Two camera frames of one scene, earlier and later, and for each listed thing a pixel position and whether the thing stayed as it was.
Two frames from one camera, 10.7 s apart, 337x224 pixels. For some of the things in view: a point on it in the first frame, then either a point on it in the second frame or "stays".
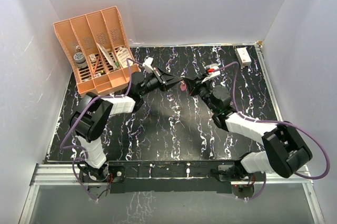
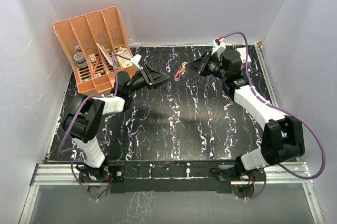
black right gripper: (190, 82) -> (200, 65)
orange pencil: (95, 68) stays
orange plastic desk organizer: (95, 47) stays
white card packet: (107, 56) stays
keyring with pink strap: (183, 86) -> (178, 74)
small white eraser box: (92, 58) stays
